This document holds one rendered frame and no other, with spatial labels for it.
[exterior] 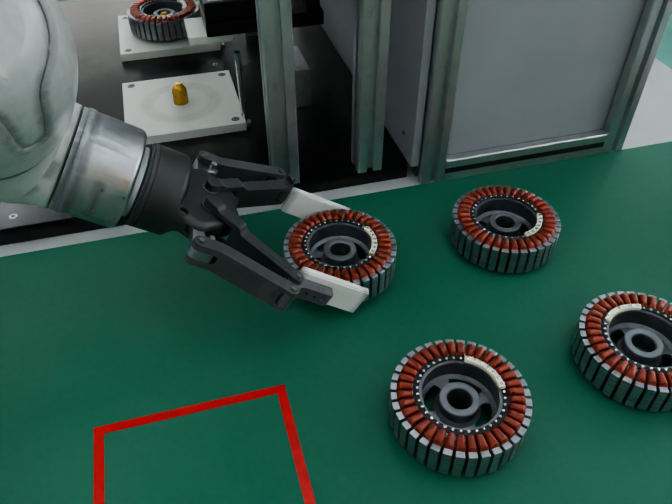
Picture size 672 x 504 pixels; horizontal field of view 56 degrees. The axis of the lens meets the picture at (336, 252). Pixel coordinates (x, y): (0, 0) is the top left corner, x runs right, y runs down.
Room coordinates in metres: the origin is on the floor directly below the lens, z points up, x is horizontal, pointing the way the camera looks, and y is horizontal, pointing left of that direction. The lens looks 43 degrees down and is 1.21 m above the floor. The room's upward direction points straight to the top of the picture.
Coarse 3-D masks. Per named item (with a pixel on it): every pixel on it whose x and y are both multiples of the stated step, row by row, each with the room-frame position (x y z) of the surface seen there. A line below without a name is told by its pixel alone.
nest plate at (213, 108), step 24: (216, 72) 0.84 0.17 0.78; (144, 96) 0.77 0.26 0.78; (168, 96) 0.77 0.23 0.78; (192, 96) 0.77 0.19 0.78; (216, 96) 0.77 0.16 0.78; (144, 120) 0.71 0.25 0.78; (168, 120) 0.71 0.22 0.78; (192, 120) 0.71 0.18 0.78; (216, 120) 0.71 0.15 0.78; (240, 120) 0.71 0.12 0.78
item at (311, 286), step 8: (288, 280) 0.39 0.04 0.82; (304, 280) 0.39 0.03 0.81; (304, 288) 0.38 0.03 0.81; (312, 288) 0.39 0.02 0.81; (320, 288) 0.39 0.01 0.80; (328, 288) 0.40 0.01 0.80; (280, 296) 0.37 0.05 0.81; (288, 296) 0.37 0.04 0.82; (296, 296) 0.38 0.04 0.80; (304, 296) 0.38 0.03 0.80; (312, 296) 0.39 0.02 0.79; (320, 296) 0.39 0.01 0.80; (328, 296) 0.39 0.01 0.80; (280, 304) 0.37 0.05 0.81; (320, 304) 0.39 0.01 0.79
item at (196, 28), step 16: (208, 0) 0.75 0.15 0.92; (224, 0) 0.75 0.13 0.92; (240, 0) 0.75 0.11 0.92; (208, 16) 0.74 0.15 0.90; (224, 16) 0.74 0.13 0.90; (240, 16) 0.75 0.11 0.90; (304, 16) 0.77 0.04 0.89; (320, 16) 0.77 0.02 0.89; (192, 32) 0.75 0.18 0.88; (208, 32) 0.74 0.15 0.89; (224, 32) 0.74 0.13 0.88; (240, 32) 0.75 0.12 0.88
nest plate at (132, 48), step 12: (120, 24) 1.01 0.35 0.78; (120, 36) 0.96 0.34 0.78; (132, 36) 0.96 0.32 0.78; (120, 48) 0.92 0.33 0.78; (132, 48) 0.92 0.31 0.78; (144, 48) 0.92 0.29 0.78; (156, 48) 0.92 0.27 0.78; (168, 48) 0.92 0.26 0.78; (180, 48) 0.92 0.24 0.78; (192, 48) 0.93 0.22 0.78; (204, 48) 0.93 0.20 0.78; (216, 48) 0.94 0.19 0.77; (132, 60) 0.90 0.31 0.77
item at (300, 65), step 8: (296, 48) 0.83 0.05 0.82; (296, 56) 0.80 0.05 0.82; (296, 64) 0.78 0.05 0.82; (304, 64) 0.78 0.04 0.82; (296, 72) 0.76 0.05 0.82; (304, 72) 0.76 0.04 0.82; (296, 80) 0.76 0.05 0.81; (304, 80) 0.76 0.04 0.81; (296, 88) 0.76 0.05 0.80; (304, 88) 0.76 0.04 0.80; (296, 96) 0.76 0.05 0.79; (304, 96) 0.76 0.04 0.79; (296, 104) 0.76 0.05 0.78; (304, 104) 0.76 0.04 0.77
